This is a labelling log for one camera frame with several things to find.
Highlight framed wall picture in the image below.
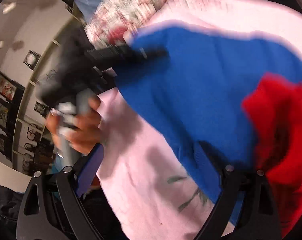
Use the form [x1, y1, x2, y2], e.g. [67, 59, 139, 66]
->
[0, 129, 12, 157]
[0, 97, 14, 131]
[0, 71, 19, 101]

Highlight pink floral bed sheet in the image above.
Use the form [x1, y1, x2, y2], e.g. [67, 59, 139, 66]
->
[91, 0, 302, 240]

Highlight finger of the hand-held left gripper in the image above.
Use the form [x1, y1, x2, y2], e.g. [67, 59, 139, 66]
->
[85, 44, 166, 64]

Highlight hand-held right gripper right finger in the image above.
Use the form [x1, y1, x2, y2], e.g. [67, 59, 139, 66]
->
[193, 142, 282, 240]

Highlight red floral pillow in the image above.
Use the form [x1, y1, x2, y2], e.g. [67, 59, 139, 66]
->
[87, 0, 178, 49]

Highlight red and blue pants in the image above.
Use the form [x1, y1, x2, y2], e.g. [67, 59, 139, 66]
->
[116, 26, 302, 240]

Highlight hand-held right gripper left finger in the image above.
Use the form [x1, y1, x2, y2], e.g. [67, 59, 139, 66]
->
[16, 144, 105, 240]

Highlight person's left hand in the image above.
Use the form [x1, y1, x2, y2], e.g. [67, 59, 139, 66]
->
[46, 96, 103, 155]

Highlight dark cloth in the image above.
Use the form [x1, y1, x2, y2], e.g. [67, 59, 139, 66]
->
[0, 183, 25, 240]

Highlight small square wall frame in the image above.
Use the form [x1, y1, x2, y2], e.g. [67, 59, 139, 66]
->
[34, 101, 51, 117]
[23, 50, 41, 70]

